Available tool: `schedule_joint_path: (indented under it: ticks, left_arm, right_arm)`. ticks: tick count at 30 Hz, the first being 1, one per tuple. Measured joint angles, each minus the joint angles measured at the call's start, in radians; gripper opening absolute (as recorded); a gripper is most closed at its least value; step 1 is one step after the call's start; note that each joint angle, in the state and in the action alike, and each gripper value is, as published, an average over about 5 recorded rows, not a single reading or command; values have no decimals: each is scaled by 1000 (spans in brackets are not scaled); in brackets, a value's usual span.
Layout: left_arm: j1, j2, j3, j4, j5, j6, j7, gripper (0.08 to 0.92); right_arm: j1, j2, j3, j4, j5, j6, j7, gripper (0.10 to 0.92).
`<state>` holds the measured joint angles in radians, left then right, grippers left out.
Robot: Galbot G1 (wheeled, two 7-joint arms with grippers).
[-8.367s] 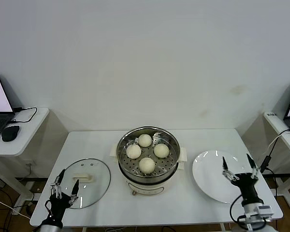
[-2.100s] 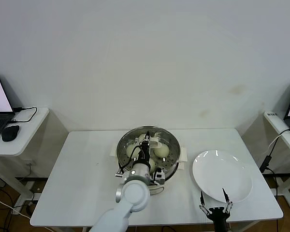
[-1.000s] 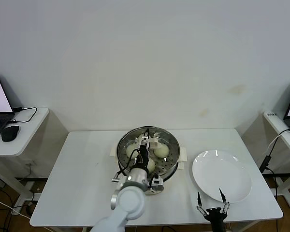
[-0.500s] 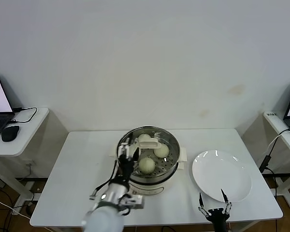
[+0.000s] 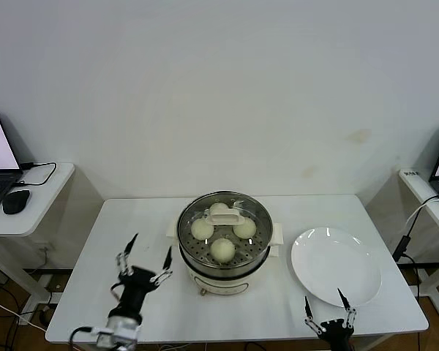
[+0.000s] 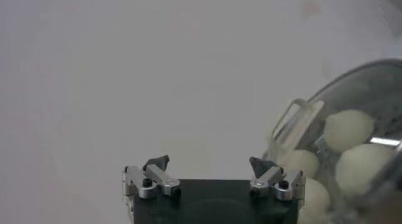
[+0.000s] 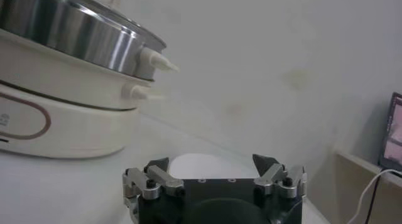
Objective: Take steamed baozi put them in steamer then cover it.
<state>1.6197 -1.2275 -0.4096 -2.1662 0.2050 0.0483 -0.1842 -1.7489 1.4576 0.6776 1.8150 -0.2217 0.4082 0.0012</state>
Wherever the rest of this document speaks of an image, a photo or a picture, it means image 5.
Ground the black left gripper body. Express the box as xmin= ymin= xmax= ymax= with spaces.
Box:
xmin=108 ymin=266 xmax=158 ymax=319

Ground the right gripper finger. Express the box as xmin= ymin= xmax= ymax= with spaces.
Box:
xmin=337 ymin=287 xmax=359 ymax=332
xmin=303 ymin=295 xmax=323 ymax=336

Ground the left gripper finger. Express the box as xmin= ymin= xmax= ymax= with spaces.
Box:
xmin=116 ymin=233 xmax=139 ymax=277
xmin=149 ymin=246 xmax=174 ymax=285

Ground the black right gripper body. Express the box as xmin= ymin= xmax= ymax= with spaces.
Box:
xmin=316 ymin=318 xmax=355 ymax=351

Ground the stainless steel steamer basket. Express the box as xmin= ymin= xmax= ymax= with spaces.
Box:
xmin=177 ymin=189 xmax=274 ymax=270

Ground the white round plate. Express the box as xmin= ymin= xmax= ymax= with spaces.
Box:
xmin=290 ymin=227 xmax=383 ymax=308

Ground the cream electric cooking pot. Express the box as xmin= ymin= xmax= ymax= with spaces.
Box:
xmin=167 ymin=214 xmax=285 ymax=295

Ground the white side table with mouse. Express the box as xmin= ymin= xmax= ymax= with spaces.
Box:
xmin=0 ymin=162 xmax=76 ymax=319

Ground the black computer mouse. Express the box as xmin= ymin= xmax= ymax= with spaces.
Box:
xmin=3 ymin=189 xmax=32 ymax=215

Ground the white side table with label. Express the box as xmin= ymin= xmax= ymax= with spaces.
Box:
xmin=398 ymin=168 xmax=439 ymax=317

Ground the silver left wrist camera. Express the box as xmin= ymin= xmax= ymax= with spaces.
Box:
xmin=91 ymin=326 xmax=139 ymax=348

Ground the charger cable with black adapter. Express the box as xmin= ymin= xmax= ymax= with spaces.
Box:
xmin=393 ymin=195 xmax=439 ymax=264

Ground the white floor cable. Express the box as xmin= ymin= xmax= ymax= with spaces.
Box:
xmin=0 ymin=294 xmax=48 ymax=333

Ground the black laptop power cable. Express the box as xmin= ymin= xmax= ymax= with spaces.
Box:
xmin=13 ymin=161 xmax=59 ymax=187

